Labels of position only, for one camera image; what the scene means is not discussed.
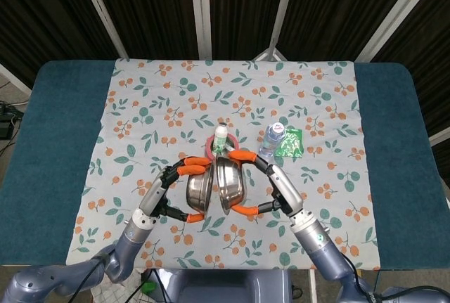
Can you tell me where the grey metal stand base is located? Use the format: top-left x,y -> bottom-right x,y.
253,37 -> 288,62

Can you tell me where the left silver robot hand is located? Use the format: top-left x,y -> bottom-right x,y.
135,155 -> 214,225

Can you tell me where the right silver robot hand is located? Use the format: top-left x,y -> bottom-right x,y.
227,150 -> 305,218

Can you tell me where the white partition frame post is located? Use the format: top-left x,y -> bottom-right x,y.
0,63 -> 32,95
428,129 -> 450,146
354,0 -> 439,62
270,0 -> 300,53
189,0 -> 214,60
73,0 -> 129,60

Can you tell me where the red tape roll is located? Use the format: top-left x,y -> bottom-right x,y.
205,133 -> 242,160

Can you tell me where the grey-blue robot torso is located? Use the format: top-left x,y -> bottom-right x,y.
154,268 -> 293,303

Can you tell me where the black floor cable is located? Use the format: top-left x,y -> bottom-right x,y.
128,269 -> 166,303

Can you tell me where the floral print tablecloth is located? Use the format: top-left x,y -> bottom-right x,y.
65,58 -> 382,271

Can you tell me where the clear plastic water bottle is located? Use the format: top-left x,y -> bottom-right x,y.
259,122 -> 286,158

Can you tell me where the small white green-label bottle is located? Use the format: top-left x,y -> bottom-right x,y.
212,123 -> 229,158

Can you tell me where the teal table cover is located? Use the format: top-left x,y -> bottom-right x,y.
0,59 -> 450,271

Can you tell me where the green foil packet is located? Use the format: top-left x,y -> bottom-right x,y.
274,127 -> 304,157

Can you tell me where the stainless steel bowl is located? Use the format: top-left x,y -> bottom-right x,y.
185,162 -> 215,219
214,155 -> 246,216

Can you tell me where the black power strip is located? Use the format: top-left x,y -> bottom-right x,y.
0,103 -> 24,139

